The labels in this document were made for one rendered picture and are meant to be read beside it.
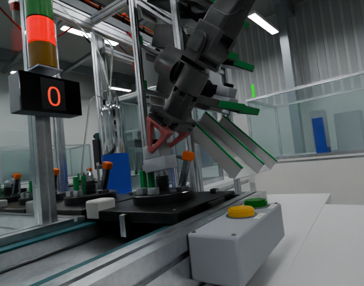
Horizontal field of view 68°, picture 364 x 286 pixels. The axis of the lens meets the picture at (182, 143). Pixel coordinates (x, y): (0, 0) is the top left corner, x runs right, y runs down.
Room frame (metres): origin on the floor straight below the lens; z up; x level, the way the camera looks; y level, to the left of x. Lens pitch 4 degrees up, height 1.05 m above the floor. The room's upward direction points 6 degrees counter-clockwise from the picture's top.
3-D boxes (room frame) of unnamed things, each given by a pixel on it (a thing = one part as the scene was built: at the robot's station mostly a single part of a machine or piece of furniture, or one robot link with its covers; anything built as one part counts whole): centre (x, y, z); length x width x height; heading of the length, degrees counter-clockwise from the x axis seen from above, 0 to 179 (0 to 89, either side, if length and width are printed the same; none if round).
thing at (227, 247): (0.42, -0.08, 0.93); 0.21 x 0.07 x 0.06; 147
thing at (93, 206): (0.58, 0.19, 0.97); 0.05 x 0.05 x 0.04; 57
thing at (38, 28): (0.52, 0.26, 1.33); 0.05 x 0.05 x 0.05
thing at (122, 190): (1.55, 0.39, 0.99); 0.16 x 0.16 x 0.27
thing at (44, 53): (0.52, 0.26, 1.28); 0.05 x 0.05 x 0.05
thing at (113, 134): (1.55, 0.39, 1.32); 0.14 x 0.14 x 0.38
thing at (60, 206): (0.75, 0.27, 1.01); 0.24 x 0.24 x 0.13; 57
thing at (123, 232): (0.51, 0.12, 0.95); 0.01 x 0.01 x 0.04; 57
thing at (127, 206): (0.61, 0.05, 0.96); 0.24 x 0.24 x 0.02; 57
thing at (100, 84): (1.88, 0.53, 1.56); 0.09 x 0.04 x 1.39; 147
